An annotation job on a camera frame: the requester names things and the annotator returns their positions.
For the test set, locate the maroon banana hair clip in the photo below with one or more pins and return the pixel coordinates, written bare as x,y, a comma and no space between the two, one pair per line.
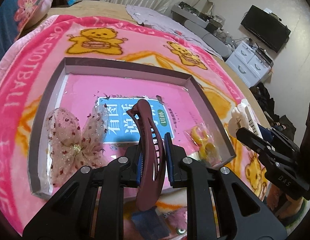
151,170

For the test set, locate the blue ribbed object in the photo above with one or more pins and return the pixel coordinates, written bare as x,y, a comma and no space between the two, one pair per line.
150,221

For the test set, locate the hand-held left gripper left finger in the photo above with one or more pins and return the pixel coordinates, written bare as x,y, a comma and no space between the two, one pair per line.
138,175

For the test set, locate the tan bed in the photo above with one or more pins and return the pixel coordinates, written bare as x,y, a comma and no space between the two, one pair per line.
100,7

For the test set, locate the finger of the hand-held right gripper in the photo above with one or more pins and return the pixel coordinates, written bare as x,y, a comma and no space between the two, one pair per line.
252,140
267,133

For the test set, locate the person's right hand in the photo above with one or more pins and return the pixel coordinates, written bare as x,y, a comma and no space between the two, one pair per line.
280,200

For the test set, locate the white drawer cabinet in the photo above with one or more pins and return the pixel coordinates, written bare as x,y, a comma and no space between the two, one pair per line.
247,62

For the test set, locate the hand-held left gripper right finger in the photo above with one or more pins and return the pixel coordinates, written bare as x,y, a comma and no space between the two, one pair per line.
168,155

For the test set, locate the floral mesh hair bow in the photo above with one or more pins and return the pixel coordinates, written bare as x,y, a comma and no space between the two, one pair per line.
70,140

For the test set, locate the white hair claw clip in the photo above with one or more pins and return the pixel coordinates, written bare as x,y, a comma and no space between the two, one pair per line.
236,120

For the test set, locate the blue floral pillow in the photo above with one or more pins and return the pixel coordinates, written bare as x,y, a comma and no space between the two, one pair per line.
10,10

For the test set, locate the pink book with blue label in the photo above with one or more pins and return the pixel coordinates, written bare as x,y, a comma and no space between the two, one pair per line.
145,90

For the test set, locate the pink printed bear blanket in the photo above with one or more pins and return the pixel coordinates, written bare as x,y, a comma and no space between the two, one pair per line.
32,85

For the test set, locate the grey shallow cardboard box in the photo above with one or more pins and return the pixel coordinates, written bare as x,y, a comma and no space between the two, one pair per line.
135,67

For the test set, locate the dark clothes heap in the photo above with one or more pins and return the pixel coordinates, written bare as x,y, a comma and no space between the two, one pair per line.
267,102

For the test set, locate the lilac bed sheet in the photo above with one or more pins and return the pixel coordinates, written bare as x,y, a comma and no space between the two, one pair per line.
165,22

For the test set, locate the black flat television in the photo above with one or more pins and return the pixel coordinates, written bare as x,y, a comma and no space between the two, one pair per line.
266,27

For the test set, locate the grey long bench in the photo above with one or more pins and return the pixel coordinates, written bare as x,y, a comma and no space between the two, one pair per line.
215,42

